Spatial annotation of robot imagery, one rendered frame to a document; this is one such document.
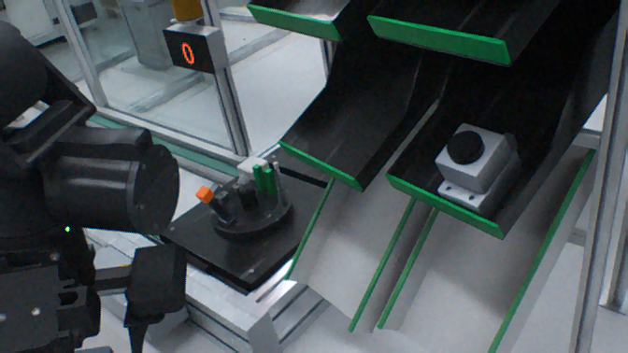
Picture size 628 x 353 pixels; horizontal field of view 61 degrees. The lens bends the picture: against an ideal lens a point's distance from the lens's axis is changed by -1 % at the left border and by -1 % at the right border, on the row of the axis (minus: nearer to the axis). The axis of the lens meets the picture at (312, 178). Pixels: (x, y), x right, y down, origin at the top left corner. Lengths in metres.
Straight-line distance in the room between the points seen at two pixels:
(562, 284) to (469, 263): 0.31
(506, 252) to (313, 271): 0.26
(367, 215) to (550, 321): 0.33
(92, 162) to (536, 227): 0.45
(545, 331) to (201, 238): 0.54
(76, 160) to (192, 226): 0.62
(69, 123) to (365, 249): 0.43
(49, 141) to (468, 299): 0.46
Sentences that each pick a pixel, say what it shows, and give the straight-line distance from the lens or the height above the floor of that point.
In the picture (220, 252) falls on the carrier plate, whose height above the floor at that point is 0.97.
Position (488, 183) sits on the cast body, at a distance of 0.48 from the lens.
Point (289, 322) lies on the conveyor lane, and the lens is 0.83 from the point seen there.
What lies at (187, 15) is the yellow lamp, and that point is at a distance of 0.99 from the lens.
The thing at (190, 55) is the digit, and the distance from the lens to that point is 1.02.
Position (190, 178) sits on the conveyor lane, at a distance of 1.20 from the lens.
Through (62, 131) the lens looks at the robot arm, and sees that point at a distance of 0.36.
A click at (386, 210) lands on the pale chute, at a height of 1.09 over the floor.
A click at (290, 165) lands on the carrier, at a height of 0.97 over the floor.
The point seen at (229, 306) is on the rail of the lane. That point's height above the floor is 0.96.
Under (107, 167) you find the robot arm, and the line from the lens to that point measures 0.34.
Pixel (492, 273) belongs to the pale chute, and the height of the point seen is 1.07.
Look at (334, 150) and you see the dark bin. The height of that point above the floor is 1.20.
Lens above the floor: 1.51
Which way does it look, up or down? 33 degrees down
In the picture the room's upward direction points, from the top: 11 degrees counter-clockwise
